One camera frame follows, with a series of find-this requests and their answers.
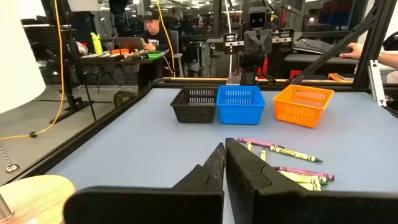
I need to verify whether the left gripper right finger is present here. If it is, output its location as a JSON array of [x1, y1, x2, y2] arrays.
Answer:
[[225, 138, 398, 224]]

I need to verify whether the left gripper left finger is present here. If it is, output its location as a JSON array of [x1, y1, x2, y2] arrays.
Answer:
[[63, 142, 225, 224]]

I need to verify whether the purple crayon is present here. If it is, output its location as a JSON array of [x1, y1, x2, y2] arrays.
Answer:
[[273, 166, 335, 182]]

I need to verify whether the person's forearm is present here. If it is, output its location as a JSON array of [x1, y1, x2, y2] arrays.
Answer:
[[377, 51, 398, 70]]

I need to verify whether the red bin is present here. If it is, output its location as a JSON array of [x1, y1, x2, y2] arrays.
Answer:
[[257, 57, 270, 76]]

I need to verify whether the black keyboard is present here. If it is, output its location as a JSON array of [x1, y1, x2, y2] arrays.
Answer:
[[293, 39, 336, 55]]

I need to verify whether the grey desk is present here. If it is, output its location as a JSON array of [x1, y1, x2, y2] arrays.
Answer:
[[284, 53, 360, 65]]

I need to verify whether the light wooden board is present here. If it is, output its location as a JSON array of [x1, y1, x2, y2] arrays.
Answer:
[[163, 77, 354, 85]]

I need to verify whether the blue plastic basket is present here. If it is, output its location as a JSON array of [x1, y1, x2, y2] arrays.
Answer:
[[216, 85, 267, 126]]

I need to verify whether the grey office chair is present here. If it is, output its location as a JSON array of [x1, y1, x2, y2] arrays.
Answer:
[[169, 30, 185, 78]]

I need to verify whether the orange plastic basket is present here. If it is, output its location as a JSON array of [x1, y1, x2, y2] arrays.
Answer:
[[273, 84, 335, 129]]

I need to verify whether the cardboard box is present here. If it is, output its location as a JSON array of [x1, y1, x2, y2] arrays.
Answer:
[[327, 73, 354, 83]]

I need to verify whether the black plastic basket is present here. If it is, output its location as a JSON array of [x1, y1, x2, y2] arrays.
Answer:
[[170, 86, 219, 124]]

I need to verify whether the person's hand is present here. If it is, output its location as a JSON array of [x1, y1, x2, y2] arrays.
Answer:
[[339, 42, 364, 60]]

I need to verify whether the person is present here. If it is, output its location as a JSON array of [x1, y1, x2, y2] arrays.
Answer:
[[136, 10, 177, 91]]

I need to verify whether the grey laptop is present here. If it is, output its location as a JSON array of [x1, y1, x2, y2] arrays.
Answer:
[[114, 36, 146, 53]]

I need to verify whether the dark work desk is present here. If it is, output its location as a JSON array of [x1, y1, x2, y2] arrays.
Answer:
[[79, 51, 165, 91]]

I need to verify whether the yellow-green bottle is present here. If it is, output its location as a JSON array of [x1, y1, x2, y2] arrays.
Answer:
[[90, 32, 104, 55]]

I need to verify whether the black floor stand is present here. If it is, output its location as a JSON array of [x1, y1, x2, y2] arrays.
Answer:
[[42, 0, 96, 124]]

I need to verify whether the table lamp white shade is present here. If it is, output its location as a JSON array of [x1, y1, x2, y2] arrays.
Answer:
[[0, 0, 76, 224]]

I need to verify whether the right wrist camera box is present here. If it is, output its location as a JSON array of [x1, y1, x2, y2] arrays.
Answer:
[[248, 6, 268, 30]]

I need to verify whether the yellow cable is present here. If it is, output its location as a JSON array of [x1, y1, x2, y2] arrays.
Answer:
[[155, 0, 177, 78], [0, 0, 65, 141]]

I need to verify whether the black table frame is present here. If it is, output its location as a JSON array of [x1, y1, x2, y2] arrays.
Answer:
[[0, 0, 398, 187]]

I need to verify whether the white metal bracket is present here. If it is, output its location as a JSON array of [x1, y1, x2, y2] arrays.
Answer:
[[369, 59, 387, 107]]

